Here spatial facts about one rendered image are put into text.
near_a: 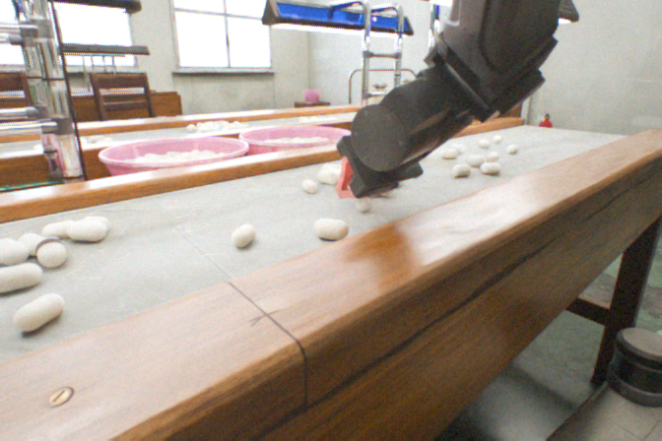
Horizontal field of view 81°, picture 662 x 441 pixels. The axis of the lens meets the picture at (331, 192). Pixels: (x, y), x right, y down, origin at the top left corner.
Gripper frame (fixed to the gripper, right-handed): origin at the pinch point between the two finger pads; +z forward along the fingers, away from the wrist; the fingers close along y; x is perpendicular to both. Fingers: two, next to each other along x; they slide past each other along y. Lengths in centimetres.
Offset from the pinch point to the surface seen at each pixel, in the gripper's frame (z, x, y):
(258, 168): 16.1, -12.4, 0.5
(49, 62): 10.3, -29.1, 26.2
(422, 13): 178, -269, -428
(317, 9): 29, -68, -49
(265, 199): 8.1, -4.1, 6.4
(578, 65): 72, -93, -441
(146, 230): 7.4, -3.4, 22.4
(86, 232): 6.8, -4.4, 28.0
